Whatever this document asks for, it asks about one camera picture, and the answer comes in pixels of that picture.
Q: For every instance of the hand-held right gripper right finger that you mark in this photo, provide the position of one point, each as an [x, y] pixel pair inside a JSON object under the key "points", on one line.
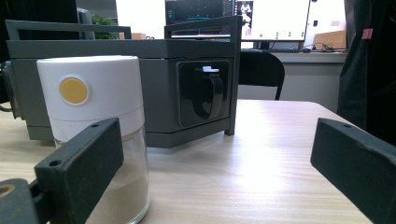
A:
{"points": [[358, 165]]}

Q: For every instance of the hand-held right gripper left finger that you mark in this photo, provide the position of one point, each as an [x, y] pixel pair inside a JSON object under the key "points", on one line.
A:
{"points": [[81, 165]]}

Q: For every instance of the grey hexagonal spice rack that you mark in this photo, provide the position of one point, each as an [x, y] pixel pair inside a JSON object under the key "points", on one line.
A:
{"points": [[158, 93]]}

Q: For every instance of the dark curtain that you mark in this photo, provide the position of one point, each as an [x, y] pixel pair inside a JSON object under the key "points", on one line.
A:
{"points": [[370, 87]]}

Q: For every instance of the grey desk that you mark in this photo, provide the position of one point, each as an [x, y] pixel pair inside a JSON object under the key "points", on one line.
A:
{"points": [[308, 74]]}

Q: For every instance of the brown cardboard box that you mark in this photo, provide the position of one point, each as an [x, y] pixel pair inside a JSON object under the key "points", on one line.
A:
{"points": [[331, 39]]}

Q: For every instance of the pink tag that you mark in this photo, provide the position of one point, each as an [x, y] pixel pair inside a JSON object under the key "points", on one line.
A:
{"points": [[367, 33]]}

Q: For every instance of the black folding chair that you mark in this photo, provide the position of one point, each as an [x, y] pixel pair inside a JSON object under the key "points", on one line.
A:
{"points": [[261, 68]]}

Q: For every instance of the green plant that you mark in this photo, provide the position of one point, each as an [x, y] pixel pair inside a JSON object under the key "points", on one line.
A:
{"points": [[104, 21]]}

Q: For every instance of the computer monitor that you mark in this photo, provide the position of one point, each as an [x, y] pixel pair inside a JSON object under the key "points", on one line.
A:
{"points": [[274, 18]]}

